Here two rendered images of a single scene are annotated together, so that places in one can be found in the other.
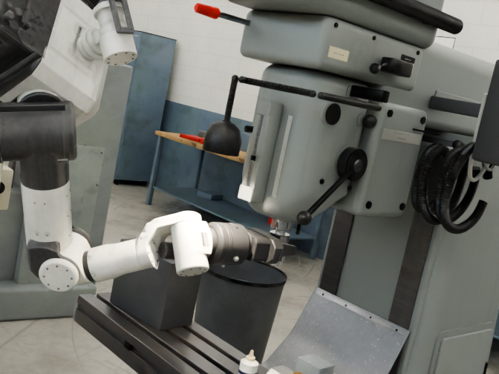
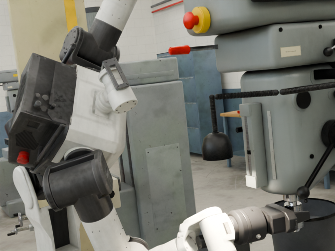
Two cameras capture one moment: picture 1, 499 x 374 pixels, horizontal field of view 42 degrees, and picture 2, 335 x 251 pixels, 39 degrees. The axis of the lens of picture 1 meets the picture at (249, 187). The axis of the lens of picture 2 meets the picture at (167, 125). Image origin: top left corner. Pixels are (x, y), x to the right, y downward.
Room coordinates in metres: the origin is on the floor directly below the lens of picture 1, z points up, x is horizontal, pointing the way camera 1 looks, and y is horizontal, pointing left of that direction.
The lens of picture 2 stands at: (0.18, -0.14, 1.65)
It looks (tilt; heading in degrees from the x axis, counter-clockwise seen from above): 7 degrees down; 17
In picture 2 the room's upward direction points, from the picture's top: 6 degrees counter-clockwise
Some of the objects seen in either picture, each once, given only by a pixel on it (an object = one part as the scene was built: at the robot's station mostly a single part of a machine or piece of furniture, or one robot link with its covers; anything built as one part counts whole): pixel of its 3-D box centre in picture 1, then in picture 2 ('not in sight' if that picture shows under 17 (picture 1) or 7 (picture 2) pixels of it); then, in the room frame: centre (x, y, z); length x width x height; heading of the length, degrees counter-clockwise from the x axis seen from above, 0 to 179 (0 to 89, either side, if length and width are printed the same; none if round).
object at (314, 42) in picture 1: (333, 51); (292, 46); (1.46, -0.12, 1.68); 0.34 x 0.24 x 0.10; 134
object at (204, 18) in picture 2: not in sight; (200, 20); (1.27, 0.08, 1.76); 0.06 x 0.02 x 0.06; 44
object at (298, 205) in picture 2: (279, 234); (292, 204); (1.43, -0.09, 1.26); 0.05 x 0.05 x 0.01
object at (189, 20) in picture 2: not in sight; (191, 20); (1.26, 0.10, 1.76); 0.04 x 0.03 x 0.04; 44
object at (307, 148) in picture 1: (301, 145); (288, 128); (1.43, -0.09, 1.47); 0.21 x 0.19 x 0.32; 44
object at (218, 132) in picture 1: (223, 136); (216, 144); (1.27, 0.07, 1.47); 0.07 x 0.07 x 0.06
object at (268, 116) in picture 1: (260, 151); (253, 145); (1.36, -0.01, 1.45); 0.04 x 0.04 x 0.21; 44
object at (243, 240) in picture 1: (243, 245); (263, 222); (1.38, -0.01, 1.24); 0.13 x 0.12 x 0.10; 37
